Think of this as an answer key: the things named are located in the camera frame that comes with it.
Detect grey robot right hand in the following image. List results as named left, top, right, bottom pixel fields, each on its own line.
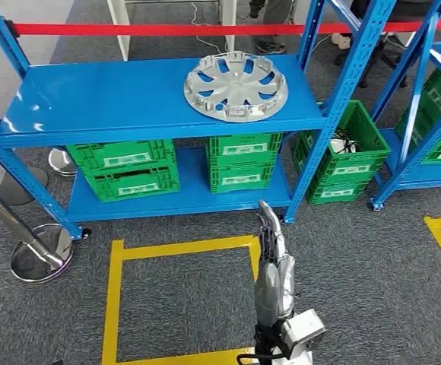
left=254, top=199, right=296, bottom=329

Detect silver plastic wheel hubcap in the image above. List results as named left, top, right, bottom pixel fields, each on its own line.
left=184, top=51, right=288, bottom=123

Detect blue metal shelf rack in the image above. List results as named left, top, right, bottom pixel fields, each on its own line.
left=0, top=0, right=398, bottom=240
left=370, top=0, right=441, bottom=211

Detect person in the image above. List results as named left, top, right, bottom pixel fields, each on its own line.
left=248, top=0, right=294, bottom=56
left=331, top=0, right=438, bottom=56

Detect black office chair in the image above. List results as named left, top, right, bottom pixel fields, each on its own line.
left=334, top=37, right=411, bottom=90

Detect red barrier belt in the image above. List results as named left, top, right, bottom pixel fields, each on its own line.
left=13, top=17, right=441, bottom=37

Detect white table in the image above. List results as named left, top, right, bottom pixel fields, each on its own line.
left=107, top=0, right=239, bottom=62

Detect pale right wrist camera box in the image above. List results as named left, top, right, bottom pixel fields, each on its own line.
left=279, top=308, right=327, bottom=360

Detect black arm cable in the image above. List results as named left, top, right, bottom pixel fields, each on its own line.
left=236, top=351, right=282, bottom=365

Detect cable bundle with white adapter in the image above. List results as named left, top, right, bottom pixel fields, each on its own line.
left=328, top=128, right=359, bottom=156

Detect white curly cable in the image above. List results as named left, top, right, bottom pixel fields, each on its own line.
left=189, top=0, right=226, bottom=56

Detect chrome stanchion post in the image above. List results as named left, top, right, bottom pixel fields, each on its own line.
left=0, top=175, right=76, bottom=284

